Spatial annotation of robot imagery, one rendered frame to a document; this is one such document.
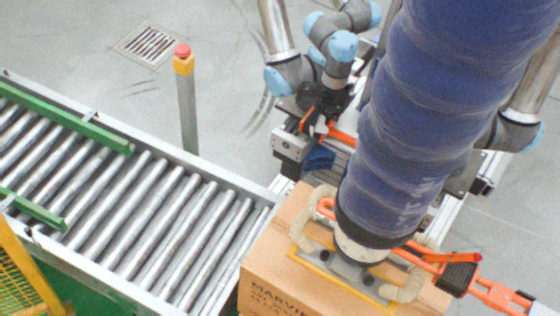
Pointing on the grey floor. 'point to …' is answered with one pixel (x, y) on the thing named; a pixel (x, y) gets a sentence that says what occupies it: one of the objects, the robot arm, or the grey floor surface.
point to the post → (184, 69)
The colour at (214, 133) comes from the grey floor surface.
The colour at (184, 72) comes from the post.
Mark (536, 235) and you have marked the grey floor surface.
